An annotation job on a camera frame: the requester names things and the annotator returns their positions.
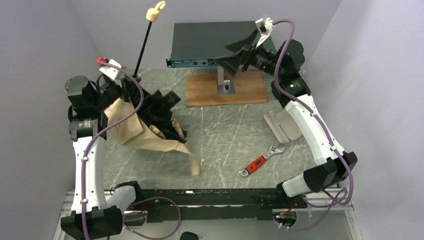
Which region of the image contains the beige black folding umbrella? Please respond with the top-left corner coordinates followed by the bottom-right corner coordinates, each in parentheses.
top-left (103, 0), bottom-right (202, 177)

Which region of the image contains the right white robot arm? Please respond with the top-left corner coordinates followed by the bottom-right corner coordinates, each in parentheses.
top-left (214, 30), bottom-right (358, 198)

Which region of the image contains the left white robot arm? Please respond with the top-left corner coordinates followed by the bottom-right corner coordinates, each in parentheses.
top-left (60, 75), bottom-right (141, 240)

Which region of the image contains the wooden base board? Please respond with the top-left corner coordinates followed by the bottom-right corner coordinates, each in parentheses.
top-left (186, 71), bottom-right (268, 107)

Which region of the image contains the metal stand bracket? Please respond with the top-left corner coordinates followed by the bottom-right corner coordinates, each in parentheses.
top-left (216, 66), bottom-right (236, 95)

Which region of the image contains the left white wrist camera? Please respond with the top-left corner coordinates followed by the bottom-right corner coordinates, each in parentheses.
top-left (96, 57), bottom-right (123, 81)

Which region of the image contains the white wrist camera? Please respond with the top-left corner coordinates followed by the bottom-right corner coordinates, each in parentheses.
top-left (96, 57), bottom-right (123, 81)
top-left (255, 14), bottom-right (274, 49)

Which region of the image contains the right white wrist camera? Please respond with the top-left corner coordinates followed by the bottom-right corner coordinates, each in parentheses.
top-left (255, 14), bottom-right (274, 49)

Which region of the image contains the grey network switch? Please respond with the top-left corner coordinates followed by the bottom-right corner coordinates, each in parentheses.
top-left (166, 21), bottom-right (257, 68)

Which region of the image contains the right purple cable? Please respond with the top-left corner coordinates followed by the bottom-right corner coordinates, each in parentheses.
top-left (271, 18), bottom-right (355, 232)

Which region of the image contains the red handled adjustable wrench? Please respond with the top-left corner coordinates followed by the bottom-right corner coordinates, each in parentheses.
top-left (240, 143), bottom-right (285, 177)

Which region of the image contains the aluminium frame rail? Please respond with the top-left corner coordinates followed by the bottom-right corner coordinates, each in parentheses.
top-left (52, 190), bottom-right (75, 240)

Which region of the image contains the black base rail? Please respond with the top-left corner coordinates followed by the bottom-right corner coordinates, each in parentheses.
top-left (127, 188), bottom-right (307, 223)

